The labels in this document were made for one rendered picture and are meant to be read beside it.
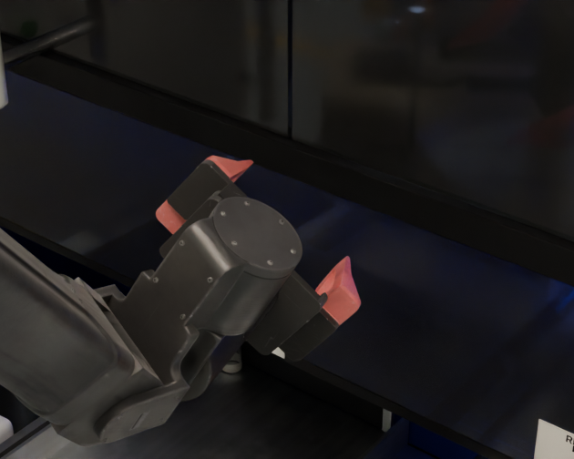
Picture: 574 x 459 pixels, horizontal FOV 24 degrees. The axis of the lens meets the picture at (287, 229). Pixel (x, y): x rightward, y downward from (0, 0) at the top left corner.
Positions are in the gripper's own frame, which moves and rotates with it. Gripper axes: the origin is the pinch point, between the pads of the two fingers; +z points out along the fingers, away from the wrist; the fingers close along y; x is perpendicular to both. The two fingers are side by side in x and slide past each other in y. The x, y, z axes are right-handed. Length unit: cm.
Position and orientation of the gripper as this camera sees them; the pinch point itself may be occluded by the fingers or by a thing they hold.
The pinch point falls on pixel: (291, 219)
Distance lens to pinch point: 94.3
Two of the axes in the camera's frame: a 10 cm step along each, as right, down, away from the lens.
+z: 3.8, -4.3, 8.2
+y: -7.1, -7.1, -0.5
